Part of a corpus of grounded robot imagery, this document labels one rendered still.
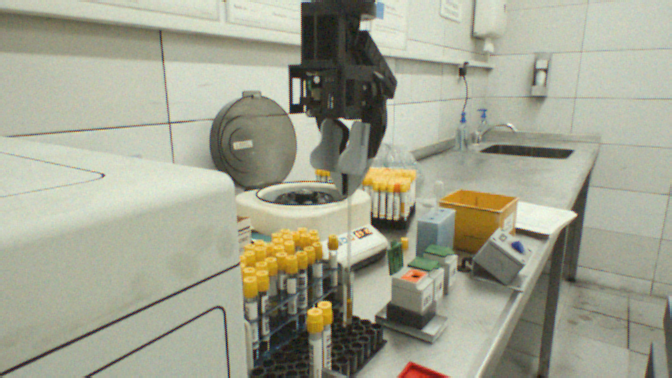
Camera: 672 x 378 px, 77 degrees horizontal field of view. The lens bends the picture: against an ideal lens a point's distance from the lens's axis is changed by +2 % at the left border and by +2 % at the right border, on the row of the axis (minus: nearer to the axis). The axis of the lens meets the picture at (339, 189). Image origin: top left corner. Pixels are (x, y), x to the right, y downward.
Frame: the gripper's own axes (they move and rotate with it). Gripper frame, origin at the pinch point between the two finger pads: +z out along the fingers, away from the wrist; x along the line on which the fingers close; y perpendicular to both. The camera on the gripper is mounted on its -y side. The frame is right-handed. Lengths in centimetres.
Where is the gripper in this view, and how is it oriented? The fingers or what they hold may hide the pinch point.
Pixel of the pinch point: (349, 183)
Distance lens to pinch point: 51.7
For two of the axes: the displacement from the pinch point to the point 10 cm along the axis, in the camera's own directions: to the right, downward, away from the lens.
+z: -0.2, 9.7, 2.5
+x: 8.4, 1.5, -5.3
